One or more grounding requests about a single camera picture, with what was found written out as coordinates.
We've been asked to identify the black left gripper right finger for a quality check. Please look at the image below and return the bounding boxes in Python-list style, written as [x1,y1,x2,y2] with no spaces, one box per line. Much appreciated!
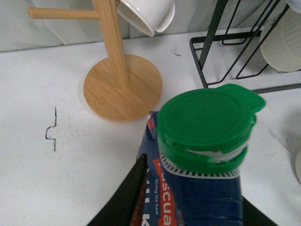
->
[243,197,269,226]

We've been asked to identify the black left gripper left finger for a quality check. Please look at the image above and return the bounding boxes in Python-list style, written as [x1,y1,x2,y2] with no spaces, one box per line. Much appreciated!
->
[88,154,148,226]

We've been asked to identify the blue Pascual milk carton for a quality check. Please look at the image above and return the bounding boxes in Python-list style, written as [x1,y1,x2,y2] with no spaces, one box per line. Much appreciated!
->
[138,84,266,226]

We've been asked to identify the left cream ribbed cup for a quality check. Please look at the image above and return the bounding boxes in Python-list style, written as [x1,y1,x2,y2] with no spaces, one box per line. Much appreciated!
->
[260,8,301,72]

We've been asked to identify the wooden mug tree stand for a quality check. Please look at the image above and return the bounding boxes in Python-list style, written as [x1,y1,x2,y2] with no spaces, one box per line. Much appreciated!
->
[27,0,163,121]

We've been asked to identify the white enamel mug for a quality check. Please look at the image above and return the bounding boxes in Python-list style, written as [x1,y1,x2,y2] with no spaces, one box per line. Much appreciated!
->
[117,0,175,37]

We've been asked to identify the black wire cup rack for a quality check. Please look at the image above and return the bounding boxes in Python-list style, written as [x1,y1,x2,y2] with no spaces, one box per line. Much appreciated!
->
[190,0,301,94]

